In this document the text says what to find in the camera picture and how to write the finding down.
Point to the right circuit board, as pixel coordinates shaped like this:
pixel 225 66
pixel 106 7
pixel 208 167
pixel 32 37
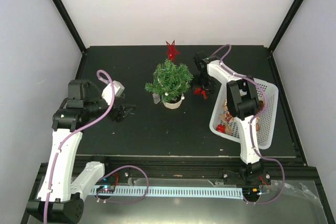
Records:
pixel 255 191

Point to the white slotted cable duct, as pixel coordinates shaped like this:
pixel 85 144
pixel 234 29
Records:
pixel 158 191

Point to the red star ornament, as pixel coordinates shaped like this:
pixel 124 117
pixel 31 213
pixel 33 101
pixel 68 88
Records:
pixel 172 52

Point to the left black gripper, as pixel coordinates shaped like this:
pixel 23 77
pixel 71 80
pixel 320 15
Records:
pixel 119 115

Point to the left circuit board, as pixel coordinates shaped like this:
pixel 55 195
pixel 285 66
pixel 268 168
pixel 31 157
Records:
pixel 105 189

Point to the white tree pot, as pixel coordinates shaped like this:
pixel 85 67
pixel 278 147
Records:
pixel 175 103

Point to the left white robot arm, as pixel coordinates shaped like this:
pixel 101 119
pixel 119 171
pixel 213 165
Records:
pixel 61 198

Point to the red berry sprig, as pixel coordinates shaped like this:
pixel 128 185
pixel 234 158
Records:
pixel 200 91

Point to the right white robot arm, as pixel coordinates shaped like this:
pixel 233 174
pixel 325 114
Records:
pixel 242 104

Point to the small green christmas tree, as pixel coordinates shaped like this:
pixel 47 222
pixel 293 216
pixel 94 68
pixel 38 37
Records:
pixel 170 80

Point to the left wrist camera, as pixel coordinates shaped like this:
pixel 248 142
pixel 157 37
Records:
pixel 112 91

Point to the circuit board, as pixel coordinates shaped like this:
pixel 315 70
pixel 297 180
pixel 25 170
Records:
pixel 105 189
pixel 255 191

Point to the clear battery box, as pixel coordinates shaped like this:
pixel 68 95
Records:
pixel 156 98

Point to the wooden snowman ornament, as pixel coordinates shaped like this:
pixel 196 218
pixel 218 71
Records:
pixel 257 124

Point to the red gift box ornament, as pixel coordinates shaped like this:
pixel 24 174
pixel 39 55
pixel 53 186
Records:
pixel 220 128

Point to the white perforated plastic basket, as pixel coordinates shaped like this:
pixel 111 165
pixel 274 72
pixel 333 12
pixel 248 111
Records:
pixel 266 121

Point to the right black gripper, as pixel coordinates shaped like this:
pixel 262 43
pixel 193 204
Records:
pixel 210 88

